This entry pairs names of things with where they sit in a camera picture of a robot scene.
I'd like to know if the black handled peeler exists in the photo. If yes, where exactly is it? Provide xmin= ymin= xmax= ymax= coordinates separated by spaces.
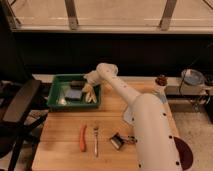
xmin=124 ymin=136 xmax=137 ymax=144

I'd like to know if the grey round dish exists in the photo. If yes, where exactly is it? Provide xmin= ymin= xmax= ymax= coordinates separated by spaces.
xmin=181 ymin=69 xmax=204 ymax=86

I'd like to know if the green plastic tray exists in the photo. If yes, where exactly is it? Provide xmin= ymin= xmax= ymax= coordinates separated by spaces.
xmin=47 ymin=74 xmax=101 ymax=111

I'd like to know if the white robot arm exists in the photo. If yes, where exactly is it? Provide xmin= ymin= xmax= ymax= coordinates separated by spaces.
xmin=84 ymin=63 xmax=183 ymax=171

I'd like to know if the black office chair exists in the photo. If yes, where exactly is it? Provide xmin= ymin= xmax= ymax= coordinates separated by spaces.
xmin=0 ymin=79 xmax=47 ymax=171

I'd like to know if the blue sponge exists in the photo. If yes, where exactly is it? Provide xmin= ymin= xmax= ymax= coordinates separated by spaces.
xmin=65 ymin=89 xmax=82 ymax=101

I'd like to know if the purple bowl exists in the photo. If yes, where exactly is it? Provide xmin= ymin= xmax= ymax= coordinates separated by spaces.
xmin=174 ymin=137 xmax=193 ymax=170

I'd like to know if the clear plastic bag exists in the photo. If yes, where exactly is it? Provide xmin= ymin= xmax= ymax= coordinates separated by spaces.
xmin=57 ymin=85 xmax=70 ymax=106

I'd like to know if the orange carrot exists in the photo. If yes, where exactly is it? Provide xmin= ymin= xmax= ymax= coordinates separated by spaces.
xmin=79 ymin=125 xmax=87 ymax=152

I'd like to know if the light blue cloth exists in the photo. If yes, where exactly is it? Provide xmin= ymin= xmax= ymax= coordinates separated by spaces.
xmin=123 ymin=107 xmax=133 ymax=125

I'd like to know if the silver fork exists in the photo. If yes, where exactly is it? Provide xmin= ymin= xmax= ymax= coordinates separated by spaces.
xmin=93 ymin=127 xmax=98 ymax=157

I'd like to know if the black eraser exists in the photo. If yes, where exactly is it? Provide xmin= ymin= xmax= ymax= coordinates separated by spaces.
xmin=70 ymin=80 xmax=85 ymax=88

